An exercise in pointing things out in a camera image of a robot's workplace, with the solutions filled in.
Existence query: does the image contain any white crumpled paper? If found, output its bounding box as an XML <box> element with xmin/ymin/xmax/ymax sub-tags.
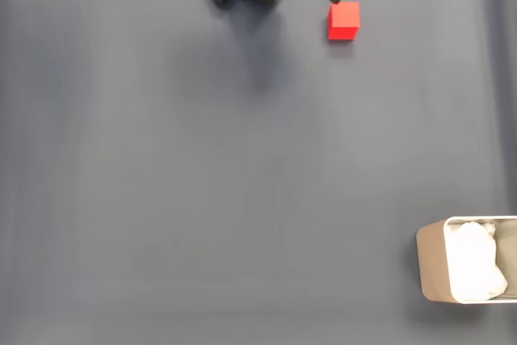
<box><xmin>446</xmin><ymin>221</ymin><xmax>508</xmax><ymax>302</ymax></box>

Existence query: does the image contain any red cube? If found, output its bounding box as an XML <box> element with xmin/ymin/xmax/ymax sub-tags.
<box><xmin>327</xmin><ymin>1</ymin><xmax>361</xmax><ymax>41</ymax></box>

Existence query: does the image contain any beige rounded box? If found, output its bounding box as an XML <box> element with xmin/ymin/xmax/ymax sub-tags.
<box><xmin>415</xmin><ymin>216</ymin><xmax>517</xmax><ymax>305</ymax></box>

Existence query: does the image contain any grey table mat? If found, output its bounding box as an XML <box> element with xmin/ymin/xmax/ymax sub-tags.
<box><xmin>0</xmin><ymin>0</ymin><xmax>517</xmax><ymax>345</ymax></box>

